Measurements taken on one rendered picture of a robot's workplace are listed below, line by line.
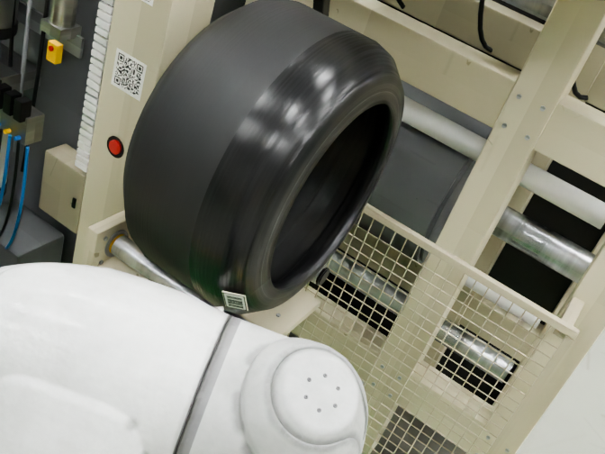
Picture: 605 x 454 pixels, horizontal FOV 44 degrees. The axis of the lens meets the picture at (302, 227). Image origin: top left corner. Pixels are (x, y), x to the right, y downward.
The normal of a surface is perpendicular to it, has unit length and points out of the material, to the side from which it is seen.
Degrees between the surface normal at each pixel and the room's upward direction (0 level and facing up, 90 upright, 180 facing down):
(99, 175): 90
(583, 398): 0
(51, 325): 33
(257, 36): 24
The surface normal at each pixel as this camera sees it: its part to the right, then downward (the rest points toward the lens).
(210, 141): -0.33, -0.04
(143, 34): -0.52, 0.35
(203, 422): -0.05, 0.02
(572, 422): 0.29, -0.79
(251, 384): -0.45, -0.44
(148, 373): 0.13, -0.21
